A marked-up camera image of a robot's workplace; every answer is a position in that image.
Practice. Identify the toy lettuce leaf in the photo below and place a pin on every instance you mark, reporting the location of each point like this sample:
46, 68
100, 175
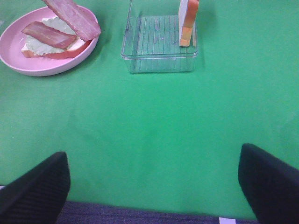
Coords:
38, 48

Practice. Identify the green tablecloth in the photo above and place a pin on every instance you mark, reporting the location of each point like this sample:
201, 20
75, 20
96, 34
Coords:
163, 141

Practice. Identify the curved toy bacon strip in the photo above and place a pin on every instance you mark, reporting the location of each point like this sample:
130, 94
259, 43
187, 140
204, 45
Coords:
49, 35

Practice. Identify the pink round plate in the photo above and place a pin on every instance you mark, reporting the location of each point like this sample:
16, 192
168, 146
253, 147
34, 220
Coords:
12, 41

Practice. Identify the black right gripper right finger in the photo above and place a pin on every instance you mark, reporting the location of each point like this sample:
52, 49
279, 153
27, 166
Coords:
270, 186

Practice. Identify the toy bread slice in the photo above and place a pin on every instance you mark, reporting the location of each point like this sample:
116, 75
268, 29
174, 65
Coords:
186, 18
77, 47

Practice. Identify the leaning toy bread slice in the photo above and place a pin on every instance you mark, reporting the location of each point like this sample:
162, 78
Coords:
186, 18

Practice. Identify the clear right plastic tray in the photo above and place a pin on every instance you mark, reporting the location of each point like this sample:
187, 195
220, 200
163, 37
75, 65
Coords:
151, 39

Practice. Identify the purple mat strip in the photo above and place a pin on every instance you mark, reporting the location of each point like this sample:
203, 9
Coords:
92, 213

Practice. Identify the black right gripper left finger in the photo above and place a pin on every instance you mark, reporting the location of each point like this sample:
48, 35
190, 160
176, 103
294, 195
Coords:
38, 196

